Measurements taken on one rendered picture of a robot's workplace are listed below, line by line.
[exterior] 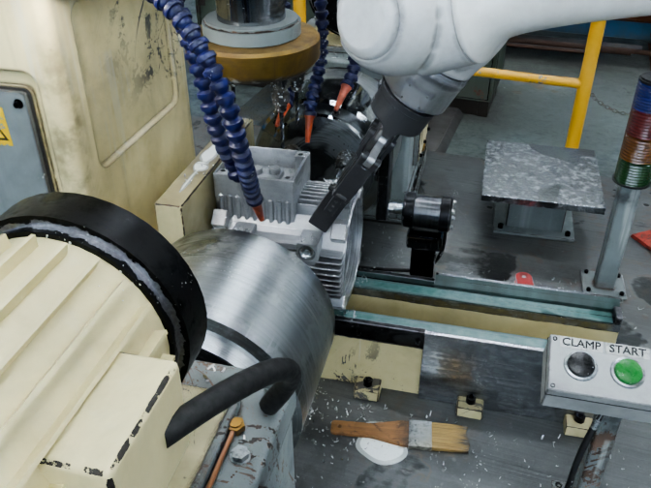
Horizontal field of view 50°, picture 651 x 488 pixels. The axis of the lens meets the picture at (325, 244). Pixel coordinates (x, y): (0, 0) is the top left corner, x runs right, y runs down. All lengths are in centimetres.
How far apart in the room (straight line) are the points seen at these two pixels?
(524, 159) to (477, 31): 98
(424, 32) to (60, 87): 47
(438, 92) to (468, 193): 88
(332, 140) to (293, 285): 48
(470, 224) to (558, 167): 22
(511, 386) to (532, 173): 60
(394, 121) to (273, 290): 25
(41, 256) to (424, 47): 36
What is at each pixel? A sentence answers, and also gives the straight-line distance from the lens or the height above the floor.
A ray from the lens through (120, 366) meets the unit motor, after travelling 45.
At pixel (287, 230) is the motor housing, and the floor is 107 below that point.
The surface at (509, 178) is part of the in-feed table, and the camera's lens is 153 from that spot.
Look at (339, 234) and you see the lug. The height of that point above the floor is 108.
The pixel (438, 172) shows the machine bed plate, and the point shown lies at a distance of 178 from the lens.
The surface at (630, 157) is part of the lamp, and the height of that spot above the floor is 108.
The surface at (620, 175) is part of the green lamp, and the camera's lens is 132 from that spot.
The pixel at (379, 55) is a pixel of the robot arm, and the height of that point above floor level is 141.
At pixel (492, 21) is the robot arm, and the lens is 65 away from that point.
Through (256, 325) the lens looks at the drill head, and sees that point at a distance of 73.
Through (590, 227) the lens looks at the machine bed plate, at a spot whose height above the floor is 80.
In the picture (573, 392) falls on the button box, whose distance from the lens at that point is 83.
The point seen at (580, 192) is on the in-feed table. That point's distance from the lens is 152.
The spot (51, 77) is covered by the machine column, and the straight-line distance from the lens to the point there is 91.
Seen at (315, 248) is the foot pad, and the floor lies 107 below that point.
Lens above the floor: 161
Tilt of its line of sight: 33 degrees down
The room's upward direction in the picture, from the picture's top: straight up
